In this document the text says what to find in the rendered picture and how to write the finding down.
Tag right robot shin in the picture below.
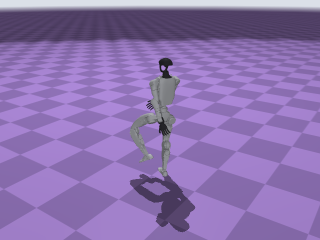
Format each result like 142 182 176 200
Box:
161 142 171 172

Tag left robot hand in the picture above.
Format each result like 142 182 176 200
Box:
157 117 171 136

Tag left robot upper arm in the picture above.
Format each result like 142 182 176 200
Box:
149 78 159 103

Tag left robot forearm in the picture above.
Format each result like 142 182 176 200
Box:
151 99 163 123

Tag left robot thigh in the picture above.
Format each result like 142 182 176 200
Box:
130 113 158 134

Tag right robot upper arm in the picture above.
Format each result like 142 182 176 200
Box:
174 76 180 90

